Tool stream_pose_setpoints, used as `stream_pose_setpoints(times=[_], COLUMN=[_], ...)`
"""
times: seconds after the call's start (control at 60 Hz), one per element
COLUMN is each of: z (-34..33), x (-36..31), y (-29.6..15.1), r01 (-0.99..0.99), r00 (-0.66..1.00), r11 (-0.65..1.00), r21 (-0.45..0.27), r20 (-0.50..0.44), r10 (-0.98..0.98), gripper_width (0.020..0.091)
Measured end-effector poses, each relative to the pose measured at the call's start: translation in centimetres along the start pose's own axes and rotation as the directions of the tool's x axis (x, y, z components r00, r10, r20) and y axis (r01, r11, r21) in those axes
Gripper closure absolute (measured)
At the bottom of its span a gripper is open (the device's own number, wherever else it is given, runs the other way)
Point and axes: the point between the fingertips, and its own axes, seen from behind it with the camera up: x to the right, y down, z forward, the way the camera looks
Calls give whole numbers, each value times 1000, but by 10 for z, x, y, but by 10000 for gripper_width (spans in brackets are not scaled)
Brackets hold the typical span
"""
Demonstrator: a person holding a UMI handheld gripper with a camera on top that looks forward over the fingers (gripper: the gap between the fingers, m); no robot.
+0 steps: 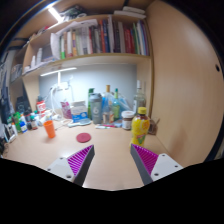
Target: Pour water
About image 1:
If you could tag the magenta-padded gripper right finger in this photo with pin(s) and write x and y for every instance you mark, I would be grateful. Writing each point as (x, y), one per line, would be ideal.
(160, 165)

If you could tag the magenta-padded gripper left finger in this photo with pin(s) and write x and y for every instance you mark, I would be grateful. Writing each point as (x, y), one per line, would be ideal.
(63, 166)

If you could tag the yellow drink bottle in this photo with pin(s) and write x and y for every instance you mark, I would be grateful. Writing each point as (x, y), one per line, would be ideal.
(140, 128)

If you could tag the flat round red coaster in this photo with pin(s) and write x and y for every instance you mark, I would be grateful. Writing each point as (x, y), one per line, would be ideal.
(83, 137)

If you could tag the brown mug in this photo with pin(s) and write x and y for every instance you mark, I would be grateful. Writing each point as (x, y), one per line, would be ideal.
(153, 127)

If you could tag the orange plastic cup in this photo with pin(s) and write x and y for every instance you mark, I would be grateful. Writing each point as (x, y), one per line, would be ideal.
(49, 130)

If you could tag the light blue hairbrush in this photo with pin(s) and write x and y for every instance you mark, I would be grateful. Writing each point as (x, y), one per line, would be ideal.
(80, 123)

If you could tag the small dark bottle green cap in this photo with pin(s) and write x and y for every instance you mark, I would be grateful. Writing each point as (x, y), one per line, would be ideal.
(33, 123)

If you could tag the white and green tube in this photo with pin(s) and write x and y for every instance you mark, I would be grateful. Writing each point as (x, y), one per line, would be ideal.
(100, 127)

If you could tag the white bottle blue cap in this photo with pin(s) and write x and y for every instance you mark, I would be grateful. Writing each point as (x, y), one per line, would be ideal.
(23, 127)

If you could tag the pink pen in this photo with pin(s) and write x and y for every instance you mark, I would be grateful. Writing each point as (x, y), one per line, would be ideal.
(110, 126)

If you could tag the red and white canister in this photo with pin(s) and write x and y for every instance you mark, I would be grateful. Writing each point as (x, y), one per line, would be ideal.
(41, 107)

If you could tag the grey shaker bottle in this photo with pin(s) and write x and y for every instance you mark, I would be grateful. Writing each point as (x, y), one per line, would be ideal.
(96, 110)

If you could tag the tall clear bottle white cap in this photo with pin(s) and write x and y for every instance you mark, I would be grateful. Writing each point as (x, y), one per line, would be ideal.
(139, 98)

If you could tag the slim green glass bottle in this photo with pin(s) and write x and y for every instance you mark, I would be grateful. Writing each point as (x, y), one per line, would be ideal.
(116, 108)

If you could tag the clear blue plastic bag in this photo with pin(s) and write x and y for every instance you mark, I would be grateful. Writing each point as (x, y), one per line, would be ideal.
(124, 102)

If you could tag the green plastic bottle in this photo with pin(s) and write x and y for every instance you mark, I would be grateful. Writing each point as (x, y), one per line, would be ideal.
(90, 96)

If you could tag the white desk lamp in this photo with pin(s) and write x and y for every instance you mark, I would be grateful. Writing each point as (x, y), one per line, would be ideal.
(58, 71)

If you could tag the wooden shelf unit with books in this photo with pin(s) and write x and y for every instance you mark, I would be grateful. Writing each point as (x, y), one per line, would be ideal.
(100, 40)

